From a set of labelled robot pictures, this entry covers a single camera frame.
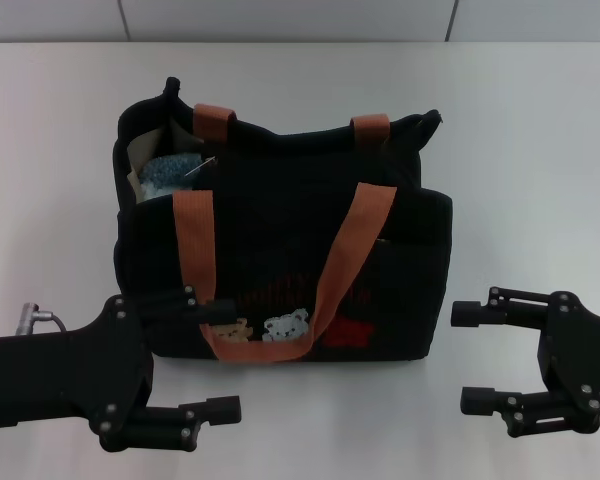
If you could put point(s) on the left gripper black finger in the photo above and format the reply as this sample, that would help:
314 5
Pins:
215 310
180 420

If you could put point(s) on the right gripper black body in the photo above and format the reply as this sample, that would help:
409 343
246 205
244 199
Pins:
580 355

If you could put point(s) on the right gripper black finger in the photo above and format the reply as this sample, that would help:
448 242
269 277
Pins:
485 400
480 312

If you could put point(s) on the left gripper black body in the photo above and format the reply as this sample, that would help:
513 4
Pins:
80 380

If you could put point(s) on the black fabric food bag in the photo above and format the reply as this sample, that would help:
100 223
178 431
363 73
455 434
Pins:
280 200

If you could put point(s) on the silver zipper pull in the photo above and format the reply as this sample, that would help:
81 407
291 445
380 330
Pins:
200 167

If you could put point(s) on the blue fuzzy cloth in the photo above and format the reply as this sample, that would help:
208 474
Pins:
170 172

